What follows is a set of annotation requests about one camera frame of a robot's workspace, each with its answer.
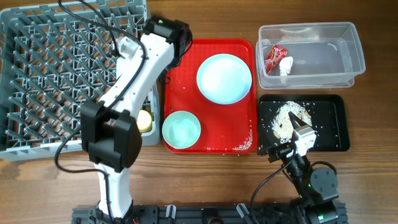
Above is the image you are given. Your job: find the leftover rice and food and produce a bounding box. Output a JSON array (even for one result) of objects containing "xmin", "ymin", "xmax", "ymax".
[{"xmin": 271, "ymin": 101, "xmax": 312, "ymax": 145}]

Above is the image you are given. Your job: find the white tissue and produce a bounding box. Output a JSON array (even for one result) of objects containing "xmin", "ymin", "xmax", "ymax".
[{"xmin": 279, "ymin": 57, "xmax": 294, "ymax": 76}]

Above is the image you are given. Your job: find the red strawberry cake wrapper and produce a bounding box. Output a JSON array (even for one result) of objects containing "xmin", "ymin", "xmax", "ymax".
[{"xmin": 264, "ymin": 45, "xmax": 288, "ymax": 74}]

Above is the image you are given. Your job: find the yellow plastic cup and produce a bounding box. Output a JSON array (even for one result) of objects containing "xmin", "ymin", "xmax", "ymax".
[{"xmin": 137, "ymin": 110, "xmax": 152, "ymax": 133}]

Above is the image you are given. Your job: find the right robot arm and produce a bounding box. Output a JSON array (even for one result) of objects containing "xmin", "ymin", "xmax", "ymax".
[{"xmin": 250, "ymin": 111, "xmax": 341, "ymax": 223}]

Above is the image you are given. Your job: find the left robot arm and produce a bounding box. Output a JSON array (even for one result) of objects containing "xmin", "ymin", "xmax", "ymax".
[{"xmin": 80, "ymin": 16, "xmax": 193, "ymax": 223}]

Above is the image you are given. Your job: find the black waste tray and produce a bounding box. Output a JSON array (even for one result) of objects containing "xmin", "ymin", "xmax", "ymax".
[{"xmin": 258, "ymin": 95, "xmax": 350, "ymax": 152}]

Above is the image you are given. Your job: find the clear plastic waste bin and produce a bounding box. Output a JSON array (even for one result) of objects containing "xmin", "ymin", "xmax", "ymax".
[{"xmin": 256, "ymin": 22, "xmax": 366, "ymax": 90}]

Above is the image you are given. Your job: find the grey dishwasher rack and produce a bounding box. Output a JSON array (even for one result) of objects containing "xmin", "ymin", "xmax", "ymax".
[{"xmin": 1, "ymin": 0, "xmax": 150, "ymax": 161}]

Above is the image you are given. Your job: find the spilled rice on tray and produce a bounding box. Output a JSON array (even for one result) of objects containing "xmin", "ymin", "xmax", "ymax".
[{"xmin": 233, "ymin": 130, "xmax": 253, "ymax": 151}]

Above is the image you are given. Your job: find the red plastic tray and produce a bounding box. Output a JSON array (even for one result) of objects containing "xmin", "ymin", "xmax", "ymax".
[{"xmin": 164, "ymin": 39, "xmax": 257, "ymax": 154}]

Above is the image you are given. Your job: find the light blue plate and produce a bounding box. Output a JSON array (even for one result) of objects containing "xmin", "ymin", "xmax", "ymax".
[{"xmin": 197, "ymin": 54, "xmax": 252, "ymax": 105}]

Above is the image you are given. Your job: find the mint green bowl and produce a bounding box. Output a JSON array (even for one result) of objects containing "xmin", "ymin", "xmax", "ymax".
[{"xmin": 162, "ymin": 111, "xmax": 201, "ymax": 149}]

